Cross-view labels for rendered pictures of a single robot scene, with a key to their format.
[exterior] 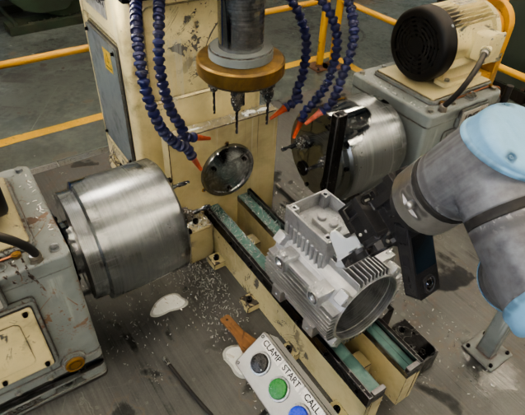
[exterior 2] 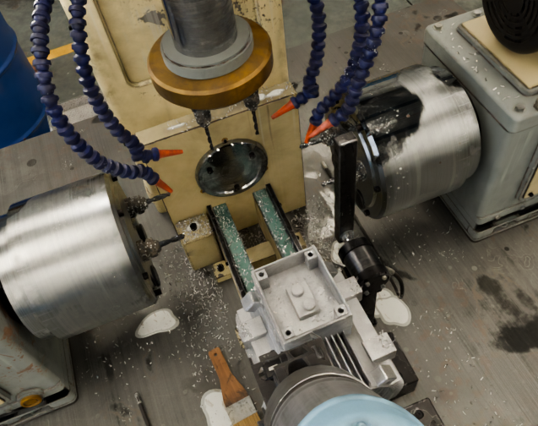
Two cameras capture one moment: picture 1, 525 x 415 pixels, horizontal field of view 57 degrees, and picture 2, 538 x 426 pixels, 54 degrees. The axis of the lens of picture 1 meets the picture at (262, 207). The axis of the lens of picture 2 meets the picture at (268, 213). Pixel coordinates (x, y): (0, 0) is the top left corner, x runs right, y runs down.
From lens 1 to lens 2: 0.43 m
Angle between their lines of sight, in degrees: 20
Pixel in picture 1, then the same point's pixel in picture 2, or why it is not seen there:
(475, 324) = (537, 411)
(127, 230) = (60, 282)
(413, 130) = (493, 129)
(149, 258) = (93, 308)
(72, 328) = (17, 374)
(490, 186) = not seen: outside the picture
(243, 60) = (198, 68)
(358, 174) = (393, 197)
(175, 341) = (154, 373)
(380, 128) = (435, 131)
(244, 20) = (190, 15)
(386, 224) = not seen: hidden behind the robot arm
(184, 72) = not seen: hidden behind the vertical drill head
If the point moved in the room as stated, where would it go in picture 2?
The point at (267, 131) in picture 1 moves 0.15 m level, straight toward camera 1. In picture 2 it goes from (284, 120) to (263, 181)
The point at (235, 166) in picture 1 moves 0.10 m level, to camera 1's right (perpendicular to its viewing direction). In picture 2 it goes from (241, 164) to (290, 171)
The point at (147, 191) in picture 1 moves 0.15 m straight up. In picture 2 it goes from (87, 232) to (43, 168)
